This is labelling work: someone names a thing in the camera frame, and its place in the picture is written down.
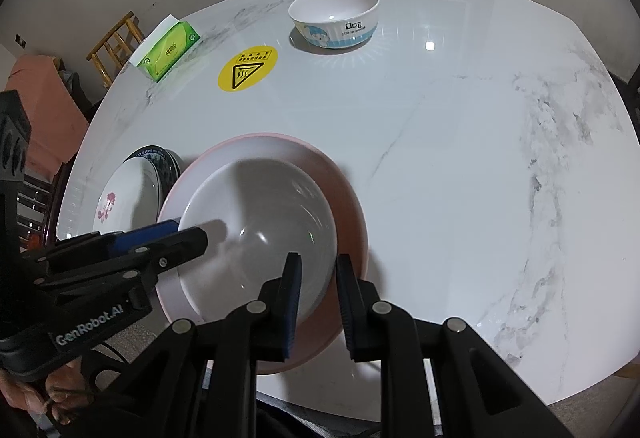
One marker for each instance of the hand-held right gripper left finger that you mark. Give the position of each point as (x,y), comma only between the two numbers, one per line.
(292,303)

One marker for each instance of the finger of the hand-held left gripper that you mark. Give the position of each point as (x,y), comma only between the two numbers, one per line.
(175,245)
(145,233)

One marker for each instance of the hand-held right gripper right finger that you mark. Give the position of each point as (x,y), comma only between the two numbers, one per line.
(346,313)

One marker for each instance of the white plate with pink flower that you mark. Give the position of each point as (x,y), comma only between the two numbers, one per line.
(125,193)

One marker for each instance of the pink bowl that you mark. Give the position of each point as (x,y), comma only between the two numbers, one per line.
(345,218)

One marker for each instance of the person's left hand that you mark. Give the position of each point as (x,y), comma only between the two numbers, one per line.
(57,393)

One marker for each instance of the dark wooden chair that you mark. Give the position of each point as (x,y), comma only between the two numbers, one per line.
(37,208)

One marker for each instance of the green tissue pack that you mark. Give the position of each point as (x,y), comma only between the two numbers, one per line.
(167,48)

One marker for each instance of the bamboo chair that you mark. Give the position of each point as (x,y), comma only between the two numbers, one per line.
(115,46)

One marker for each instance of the yellow round sticker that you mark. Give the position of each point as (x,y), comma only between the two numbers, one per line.
(247,68)

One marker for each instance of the white cartoon print bowl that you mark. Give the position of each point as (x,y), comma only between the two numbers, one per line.
(335,18)

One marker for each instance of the wall outlet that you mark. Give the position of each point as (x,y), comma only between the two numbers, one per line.
(20,41)

